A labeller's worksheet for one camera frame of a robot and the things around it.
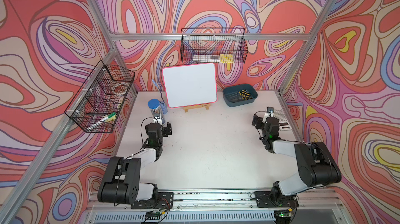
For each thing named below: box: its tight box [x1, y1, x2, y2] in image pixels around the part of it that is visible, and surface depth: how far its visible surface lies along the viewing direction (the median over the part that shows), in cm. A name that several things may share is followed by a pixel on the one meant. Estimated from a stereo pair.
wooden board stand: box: [182, 103, 211, 113], surface depth 107 cm
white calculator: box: [273, 108, 293, 132], surface depth 103 cm
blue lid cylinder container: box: [147, 98, 164, 120], surface depth 90 cm
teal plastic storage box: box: [222, 84, 258, 108], surface depth 118 cm
